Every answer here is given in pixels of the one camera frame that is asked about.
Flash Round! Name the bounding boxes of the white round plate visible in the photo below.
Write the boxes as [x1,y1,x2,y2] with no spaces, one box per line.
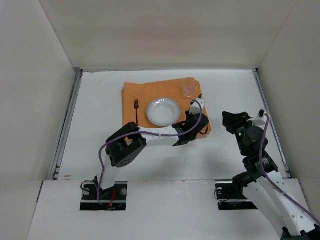
[146,98,181,127]

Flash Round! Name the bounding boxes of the orange cloth placemat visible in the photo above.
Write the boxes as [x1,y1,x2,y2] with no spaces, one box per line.
[122,78,202,128]

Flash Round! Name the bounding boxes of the clear drinking glass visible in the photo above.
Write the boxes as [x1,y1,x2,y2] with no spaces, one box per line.
[182,78,197,98]

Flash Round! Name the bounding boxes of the black fork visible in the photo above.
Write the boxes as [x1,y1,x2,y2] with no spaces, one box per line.
[133,98,139,126]

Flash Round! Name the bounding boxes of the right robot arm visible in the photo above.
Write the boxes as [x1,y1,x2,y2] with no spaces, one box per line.
[222,109,320,240]

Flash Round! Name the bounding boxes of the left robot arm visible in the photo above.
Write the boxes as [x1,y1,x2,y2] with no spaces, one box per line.
[94,112,209,191]

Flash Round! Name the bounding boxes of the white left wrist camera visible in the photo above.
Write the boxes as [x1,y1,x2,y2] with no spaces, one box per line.
[188,98,206,115]

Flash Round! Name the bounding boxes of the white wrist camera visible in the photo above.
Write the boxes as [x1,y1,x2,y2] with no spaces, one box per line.
[246,109,271,126]
[188,98,206,115]

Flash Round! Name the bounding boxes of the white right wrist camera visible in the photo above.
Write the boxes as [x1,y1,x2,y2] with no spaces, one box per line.
[246,109,271,126]

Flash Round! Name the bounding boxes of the right aluminium table rail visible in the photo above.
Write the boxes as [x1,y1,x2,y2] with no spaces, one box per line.
[252,68,292,179]

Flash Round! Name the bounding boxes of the aluminium table rail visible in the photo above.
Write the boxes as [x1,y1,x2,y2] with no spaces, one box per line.
[48,67,83,180]
[252,68,292,179]

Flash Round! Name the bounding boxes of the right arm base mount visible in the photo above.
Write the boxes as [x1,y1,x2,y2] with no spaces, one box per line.
[214,180,258,211]

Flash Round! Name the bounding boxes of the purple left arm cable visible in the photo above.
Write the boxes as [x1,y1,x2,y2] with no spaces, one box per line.
[96,99,204,206]

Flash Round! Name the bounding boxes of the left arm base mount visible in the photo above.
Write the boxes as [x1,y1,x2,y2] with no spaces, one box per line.
[79,177,128,211]

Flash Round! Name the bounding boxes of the left aluminium table rail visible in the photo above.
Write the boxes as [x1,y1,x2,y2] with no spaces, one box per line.
[48,67,83,180]

